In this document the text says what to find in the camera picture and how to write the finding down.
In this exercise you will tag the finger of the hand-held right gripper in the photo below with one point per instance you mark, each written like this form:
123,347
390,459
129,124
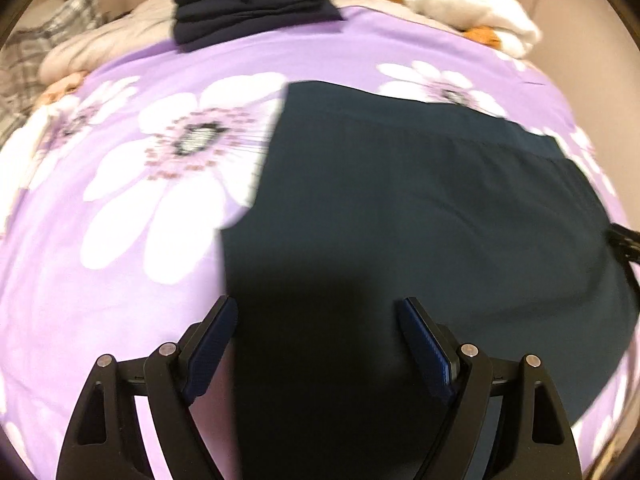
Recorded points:
625,241

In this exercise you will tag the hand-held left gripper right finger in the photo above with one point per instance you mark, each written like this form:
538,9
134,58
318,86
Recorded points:
425,347

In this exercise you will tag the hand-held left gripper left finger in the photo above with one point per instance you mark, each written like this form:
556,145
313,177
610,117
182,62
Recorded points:
212,350

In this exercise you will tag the dark navy zip jacket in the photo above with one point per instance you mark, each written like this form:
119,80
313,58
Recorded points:
400,200

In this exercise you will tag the stack of folded navy clothes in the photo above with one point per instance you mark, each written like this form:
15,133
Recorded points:
250,5

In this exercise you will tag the purple floral bedsheet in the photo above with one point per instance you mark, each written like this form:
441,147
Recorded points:
125,240

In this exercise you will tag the white plush toy orange feet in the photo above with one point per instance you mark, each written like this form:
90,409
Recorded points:
475,5

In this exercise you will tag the peach floral cloth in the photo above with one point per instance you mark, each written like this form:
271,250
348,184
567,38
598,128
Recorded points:
60,87

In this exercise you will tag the pale pink quilt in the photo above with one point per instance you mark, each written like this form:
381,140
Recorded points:
110,40

